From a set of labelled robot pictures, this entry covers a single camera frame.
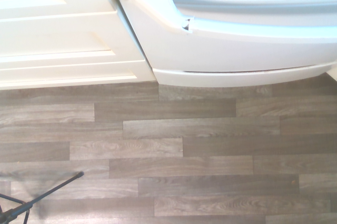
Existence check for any white oven storage drawer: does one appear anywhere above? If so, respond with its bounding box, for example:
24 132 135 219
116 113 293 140
152 65 337 88

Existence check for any cream drawer cabinet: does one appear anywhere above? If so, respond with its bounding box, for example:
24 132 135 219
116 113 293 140
0 0 156 90

